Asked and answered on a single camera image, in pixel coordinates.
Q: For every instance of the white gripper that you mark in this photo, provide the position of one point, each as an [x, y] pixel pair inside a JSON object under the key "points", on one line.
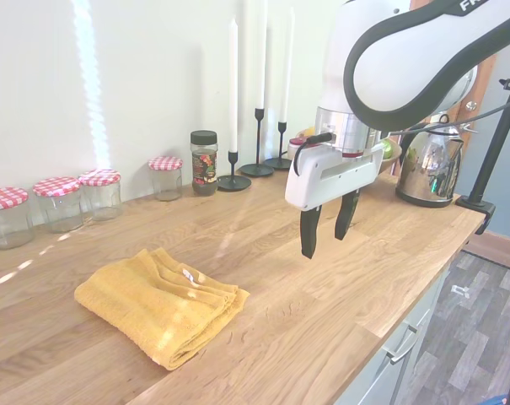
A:
{"points": [[322, 177]]}

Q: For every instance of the yellow terry towel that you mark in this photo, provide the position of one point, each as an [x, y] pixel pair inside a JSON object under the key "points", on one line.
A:
{"points": [[162, 308]]}

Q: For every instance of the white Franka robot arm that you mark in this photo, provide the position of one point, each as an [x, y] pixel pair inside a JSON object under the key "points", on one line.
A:
{"points": [[385, 55]]}

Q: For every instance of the pale grey counter cabinet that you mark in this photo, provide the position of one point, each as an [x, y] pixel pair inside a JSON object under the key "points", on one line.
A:
{"points": [[377, 379]]}

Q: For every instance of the wooden fruit bowl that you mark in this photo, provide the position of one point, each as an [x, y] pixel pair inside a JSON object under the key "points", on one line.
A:
{"points": [[393, 162]]}

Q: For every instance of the yellow lemon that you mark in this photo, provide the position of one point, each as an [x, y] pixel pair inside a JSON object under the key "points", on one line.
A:
{"points": [[307, 132]]}

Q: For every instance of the green apple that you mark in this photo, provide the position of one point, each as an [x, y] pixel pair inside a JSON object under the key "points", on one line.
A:
{"points": [[385, 148]]}

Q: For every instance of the stainless steel kettle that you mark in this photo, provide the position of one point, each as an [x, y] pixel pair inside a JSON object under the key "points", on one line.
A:
{"points": [[429, 169]]}

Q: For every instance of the black lidded coffee jar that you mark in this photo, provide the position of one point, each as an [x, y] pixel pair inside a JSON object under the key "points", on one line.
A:
{"points": [[204, 164]]}

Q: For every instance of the tall white candle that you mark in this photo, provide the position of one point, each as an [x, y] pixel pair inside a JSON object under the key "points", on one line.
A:
{"points": [[286, 67], [263, 63], [233, 84]]}

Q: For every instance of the glass jar red checked lid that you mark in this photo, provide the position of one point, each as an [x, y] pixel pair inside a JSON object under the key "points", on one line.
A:
{"points": [[166, 177], [8, 219], [58, 206], [100, 196]]}

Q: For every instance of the silver door lock knob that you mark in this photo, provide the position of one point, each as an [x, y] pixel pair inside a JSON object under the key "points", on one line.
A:
{"points": [[471, 105]]}

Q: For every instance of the black camera stand with clamp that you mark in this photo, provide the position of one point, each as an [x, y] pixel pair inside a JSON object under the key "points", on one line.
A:
{"points": [[476, 202]]}

